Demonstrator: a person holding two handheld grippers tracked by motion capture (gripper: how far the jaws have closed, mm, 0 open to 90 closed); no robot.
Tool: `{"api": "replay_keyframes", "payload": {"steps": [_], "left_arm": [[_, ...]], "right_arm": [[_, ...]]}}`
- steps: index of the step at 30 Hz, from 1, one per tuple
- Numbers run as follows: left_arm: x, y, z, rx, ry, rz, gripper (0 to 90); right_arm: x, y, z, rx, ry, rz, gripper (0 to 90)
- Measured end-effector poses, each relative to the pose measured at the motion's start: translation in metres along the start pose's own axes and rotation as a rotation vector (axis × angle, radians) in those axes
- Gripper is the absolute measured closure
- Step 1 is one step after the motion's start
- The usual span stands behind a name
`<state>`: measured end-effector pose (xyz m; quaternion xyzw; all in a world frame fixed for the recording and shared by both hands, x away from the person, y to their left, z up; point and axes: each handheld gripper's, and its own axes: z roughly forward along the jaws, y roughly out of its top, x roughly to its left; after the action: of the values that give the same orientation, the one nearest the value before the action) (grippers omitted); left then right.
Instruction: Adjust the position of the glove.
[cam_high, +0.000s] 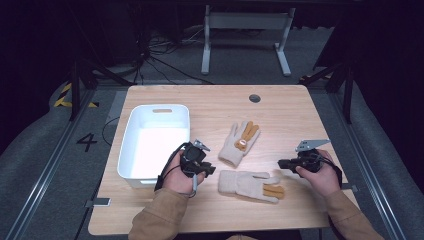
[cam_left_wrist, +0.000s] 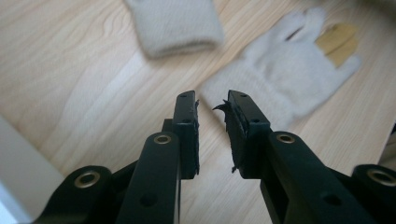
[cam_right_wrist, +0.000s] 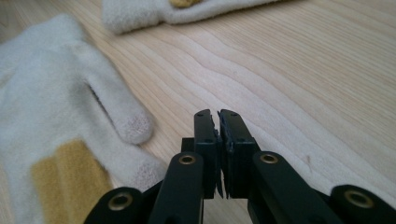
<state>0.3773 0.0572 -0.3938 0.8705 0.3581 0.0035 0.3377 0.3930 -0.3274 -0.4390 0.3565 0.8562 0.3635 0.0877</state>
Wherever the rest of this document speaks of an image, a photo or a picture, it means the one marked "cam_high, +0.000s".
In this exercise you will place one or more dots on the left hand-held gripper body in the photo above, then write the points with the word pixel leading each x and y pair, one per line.
pixel 191 158

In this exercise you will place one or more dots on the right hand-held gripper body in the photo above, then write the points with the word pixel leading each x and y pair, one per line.
pixel 310 160

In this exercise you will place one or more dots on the beige glove with bear patch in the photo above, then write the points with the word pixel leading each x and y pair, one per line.
pixel 233 150

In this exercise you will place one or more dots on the white plastic bin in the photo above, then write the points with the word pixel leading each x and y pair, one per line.
pixel 156 146

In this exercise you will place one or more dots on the beige knit glove orange fingers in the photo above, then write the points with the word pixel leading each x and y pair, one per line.
pixel 243 185

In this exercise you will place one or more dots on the person's right hand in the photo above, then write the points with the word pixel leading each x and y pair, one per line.
pixel 321 181

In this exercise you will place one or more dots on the person's left hand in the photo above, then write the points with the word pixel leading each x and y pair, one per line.
pixel 180 180

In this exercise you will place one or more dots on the grey table grommet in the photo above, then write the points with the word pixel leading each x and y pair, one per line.
pixel 254 98

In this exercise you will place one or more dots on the person's lap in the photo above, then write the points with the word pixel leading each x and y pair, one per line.
pixel 241 237

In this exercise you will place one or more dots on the black metal stand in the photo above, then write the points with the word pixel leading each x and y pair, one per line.
pixel 348 90
pixel 76 86

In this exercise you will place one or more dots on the metal floor rail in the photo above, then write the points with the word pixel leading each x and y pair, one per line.
pixel 50 163
pixel 370 166

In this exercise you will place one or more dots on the white metal stand frame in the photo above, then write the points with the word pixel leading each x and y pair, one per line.
pixel 246 20

